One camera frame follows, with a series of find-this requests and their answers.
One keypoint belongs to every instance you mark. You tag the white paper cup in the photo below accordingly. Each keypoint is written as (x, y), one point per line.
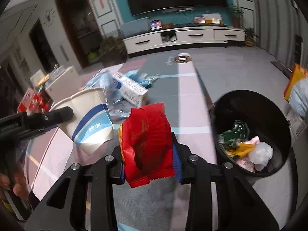
(89, 122)

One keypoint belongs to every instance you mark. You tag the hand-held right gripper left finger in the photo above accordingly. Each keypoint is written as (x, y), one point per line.
(115, 166)

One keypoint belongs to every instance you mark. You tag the grey curtain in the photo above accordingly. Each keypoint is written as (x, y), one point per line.
(272, 16)

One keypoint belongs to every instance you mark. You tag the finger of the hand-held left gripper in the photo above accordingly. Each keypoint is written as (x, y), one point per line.
(55, 116)
(36, 133)

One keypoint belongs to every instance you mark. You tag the small potted plant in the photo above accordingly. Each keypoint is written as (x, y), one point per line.
(250, 37)

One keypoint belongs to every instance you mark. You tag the translucent white plastic bag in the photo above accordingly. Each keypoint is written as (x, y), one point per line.
(299, 95)

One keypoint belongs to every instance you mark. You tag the white tissue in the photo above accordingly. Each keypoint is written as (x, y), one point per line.
(261, 152)

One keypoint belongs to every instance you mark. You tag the pink packet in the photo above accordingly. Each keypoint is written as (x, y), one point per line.
(199, 19)

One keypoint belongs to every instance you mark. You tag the red and blue display box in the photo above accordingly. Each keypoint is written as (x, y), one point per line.
(156, 25)

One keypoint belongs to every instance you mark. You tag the small brown box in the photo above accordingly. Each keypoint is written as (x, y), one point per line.
(167, 25)

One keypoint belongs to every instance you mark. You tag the yellow shopping bag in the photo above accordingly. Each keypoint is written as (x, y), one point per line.
(294, 79)

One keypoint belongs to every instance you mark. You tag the yellow potato chip bag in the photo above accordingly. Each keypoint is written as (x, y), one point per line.
(243, 149)

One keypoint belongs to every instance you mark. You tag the pink plastic bag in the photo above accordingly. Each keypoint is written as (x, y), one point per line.
(246, 164)

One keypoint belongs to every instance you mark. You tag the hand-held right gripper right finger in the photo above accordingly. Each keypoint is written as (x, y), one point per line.
(176, 163)

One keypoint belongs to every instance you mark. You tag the clear glass tank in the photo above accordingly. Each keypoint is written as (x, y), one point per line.
(134, 27)

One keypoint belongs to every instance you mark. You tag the dark wooden display cabinet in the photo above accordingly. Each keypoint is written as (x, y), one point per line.
(77, 28)

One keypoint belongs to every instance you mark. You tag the blue face mask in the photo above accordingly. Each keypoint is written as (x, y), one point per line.
(137, 78)

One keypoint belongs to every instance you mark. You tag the cluster of potted plants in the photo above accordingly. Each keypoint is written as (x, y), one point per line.
(110, 44)

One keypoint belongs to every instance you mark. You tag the black wall clock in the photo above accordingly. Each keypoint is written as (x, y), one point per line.
(48, 17)

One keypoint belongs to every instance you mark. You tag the person's left hand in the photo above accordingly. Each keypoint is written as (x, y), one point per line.
(18, 185)

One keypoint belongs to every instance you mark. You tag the brown floor mat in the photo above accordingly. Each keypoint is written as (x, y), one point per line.
(281, 67)

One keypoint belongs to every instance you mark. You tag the white storage box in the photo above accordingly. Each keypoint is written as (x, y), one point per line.
(61, 85)

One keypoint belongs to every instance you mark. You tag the white television cabinet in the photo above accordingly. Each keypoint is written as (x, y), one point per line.
(187, 37)

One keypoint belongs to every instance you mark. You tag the white barcode box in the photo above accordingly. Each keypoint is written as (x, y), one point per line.
(131, 90)

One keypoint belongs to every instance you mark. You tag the dark plant stand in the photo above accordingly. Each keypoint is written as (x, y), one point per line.
(112, 59)

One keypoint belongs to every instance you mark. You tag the black trash bin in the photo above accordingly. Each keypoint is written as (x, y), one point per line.
(284, 125)

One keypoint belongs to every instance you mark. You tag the green snack bag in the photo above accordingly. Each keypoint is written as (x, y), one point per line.
(234, 134)

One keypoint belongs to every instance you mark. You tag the tall potted plant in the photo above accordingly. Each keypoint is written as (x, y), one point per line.
(237, 14)

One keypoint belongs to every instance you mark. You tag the red snack wrapper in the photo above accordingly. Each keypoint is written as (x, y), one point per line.
(146, 144)

